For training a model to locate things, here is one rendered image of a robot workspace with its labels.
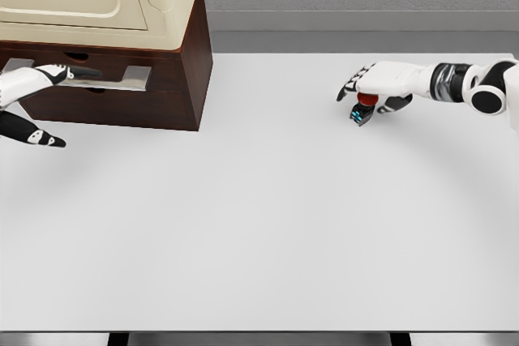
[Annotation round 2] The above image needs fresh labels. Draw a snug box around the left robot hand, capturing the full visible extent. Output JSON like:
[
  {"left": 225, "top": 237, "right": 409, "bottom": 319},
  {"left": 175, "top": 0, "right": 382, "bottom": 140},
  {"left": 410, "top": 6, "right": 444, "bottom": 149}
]
[{"left": 0, "top": 62, "right": 103, "bottom": 150}]

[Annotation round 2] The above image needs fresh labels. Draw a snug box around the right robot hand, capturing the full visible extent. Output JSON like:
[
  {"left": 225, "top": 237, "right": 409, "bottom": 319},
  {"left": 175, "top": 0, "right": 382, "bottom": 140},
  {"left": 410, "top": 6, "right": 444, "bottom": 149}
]
[{"left": 336, "top": 61, "right": 415, "bottom": 117}]

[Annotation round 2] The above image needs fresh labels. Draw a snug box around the red button switch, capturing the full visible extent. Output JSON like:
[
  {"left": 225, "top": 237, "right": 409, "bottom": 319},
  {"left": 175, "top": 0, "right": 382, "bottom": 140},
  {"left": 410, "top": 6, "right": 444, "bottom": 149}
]
[{"left": 349, "top": 92, "right": 380, "bottom": 130}]

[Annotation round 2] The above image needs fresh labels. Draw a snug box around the brown drawer with silver handle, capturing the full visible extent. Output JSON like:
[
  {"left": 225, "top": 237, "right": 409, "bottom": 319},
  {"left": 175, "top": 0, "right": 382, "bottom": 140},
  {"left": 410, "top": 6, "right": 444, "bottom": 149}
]
[{"left": 0, "top": 48, "right": 184, "bottom": 130}]

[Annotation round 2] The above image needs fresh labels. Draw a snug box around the brown cabinet with cream top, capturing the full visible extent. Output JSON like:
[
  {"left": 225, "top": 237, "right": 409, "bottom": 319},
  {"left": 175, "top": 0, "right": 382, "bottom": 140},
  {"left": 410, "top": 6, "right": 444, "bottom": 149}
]
[{"left": 0, "top": 0, "right": 214, "bottom": 133}]

